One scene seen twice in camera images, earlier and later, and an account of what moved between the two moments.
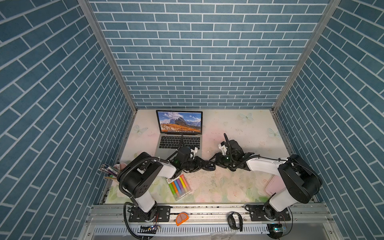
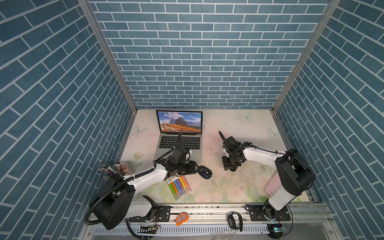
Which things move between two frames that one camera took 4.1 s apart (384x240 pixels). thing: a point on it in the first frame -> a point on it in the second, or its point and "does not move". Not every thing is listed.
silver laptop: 172,124 does not move
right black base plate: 256,212 does not move
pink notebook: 276,185 does not move
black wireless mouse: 209,166 -> 205,172
